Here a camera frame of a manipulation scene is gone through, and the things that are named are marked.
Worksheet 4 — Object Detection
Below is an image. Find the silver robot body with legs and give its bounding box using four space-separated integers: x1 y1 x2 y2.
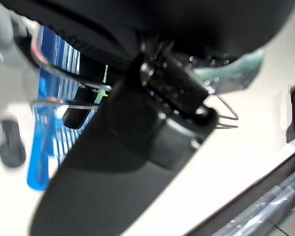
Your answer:
0 0 40 169

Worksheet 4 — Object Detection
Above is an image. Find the blue plastic shopping basket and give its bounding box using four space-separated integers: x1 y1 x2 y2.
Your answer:
26 26 109 192

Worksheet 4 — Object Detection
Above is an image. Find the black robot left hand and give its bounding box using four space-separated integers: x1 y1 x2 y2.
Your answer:
4 0 295 236

